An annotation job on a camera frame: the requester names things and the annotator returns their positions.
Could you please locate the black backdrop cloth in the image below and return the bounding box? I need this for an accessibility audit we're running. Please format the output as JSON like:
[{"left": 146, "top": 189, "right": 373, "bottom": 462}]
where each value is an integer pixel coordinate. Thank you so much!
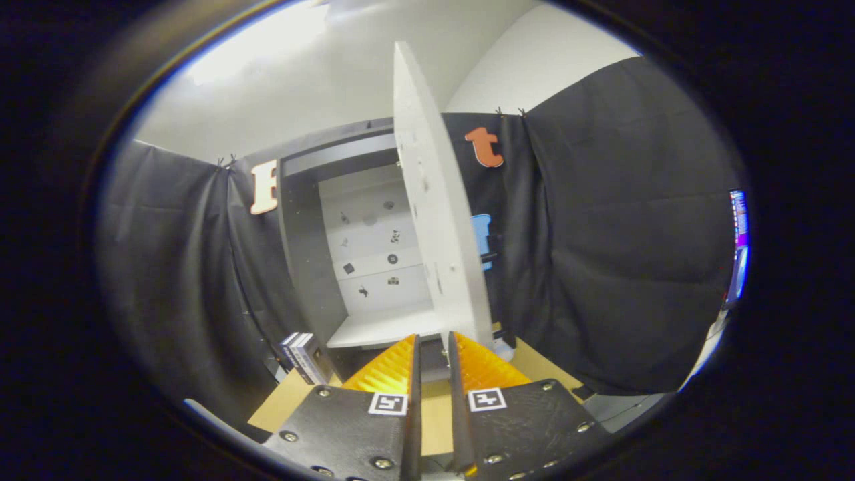
[{"left": 97, "top": 57, "right": 742, "bottom": 442}]

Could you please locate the grey cabinet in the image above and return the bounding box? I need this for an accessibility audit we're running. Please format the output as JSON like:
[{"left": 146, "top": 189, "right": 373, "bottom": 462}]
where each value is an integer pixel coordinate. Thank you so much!
[{"left": 277, "top": 117, "right": 515, "bottom": 385}]

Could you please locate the white cabinet door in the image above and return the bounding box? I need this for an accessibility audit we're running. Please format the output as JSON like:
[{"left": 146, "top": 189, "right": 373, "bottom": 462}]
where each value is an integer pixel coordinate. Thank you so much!
[{"left": 393, "top": 41, "right": 495, "bottom": 351}]

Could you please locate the white cabinet shelf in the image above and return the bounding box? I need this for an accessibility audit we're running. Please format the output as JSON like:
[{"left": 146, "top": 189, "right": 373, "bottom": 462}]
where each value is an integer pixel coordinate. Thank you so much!
[{"left": 326, "top": 301, "right": 482, "bottom": 349}]

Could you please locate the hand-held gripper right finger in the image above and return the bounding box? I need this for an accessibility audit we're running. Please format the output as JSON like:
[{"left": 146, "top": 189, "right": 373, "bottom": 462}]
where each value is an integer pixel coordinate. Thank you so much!
[{"left": 446, "top": 331, "right": 612, "bottom": 480}]

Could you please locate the computer monitor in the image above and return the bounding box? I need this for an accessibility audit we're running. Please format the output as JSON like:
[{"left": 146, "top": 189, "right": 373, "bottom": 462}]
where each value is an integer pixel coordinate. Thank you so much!
[{"left": 725, "top": 189, "right": 750, "bottom": 308}]

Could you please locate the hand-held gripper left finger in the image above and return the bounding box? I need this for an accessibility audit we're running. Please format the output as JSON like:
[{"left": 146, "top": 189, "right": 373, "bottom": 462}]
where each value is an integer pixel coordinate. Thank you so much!
[{"left": 262, "top": 334, "right": 423, "bottom": 481}]

